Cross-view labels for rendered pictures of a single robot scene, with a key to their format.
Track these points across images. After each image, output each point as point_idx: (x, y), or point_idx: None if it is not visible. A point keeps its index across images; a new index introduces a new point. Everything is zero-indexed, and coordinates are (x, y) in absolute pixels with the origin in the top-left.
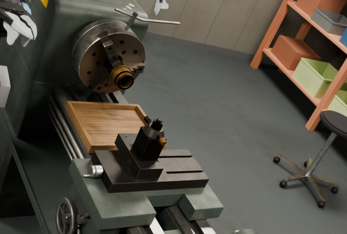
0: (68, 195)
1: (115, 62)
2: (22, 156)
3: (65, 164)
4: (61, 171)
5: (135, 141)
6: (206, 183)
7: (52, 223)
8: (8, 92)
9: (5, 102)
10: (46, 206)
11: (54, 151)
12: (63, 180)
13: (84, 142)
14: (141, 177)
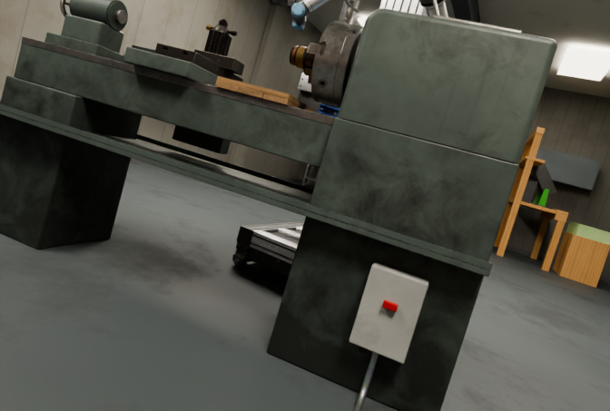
0: None
1: None
2: (311, 194)
3: (286, 190)
4: (278, 187)
5: (227, 53)
6: (156, 48)
7: (231, 169)
8: (300, 77)
9: (299, 84)
10: (248, 174)
11: (308, 197)
12: (267, 183)
13: None
14: None
